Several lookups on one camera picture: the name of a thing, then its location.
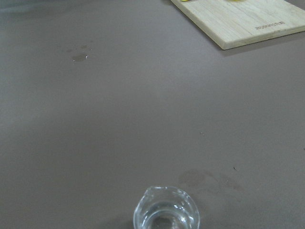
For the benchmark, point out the wooden cutting board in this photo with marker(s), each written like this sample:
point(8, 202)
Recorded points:
point(235, 24)

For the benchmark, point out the clear glass measuring cup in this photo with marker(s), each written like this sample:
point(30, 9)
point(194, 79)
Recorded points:
point(166, 207)

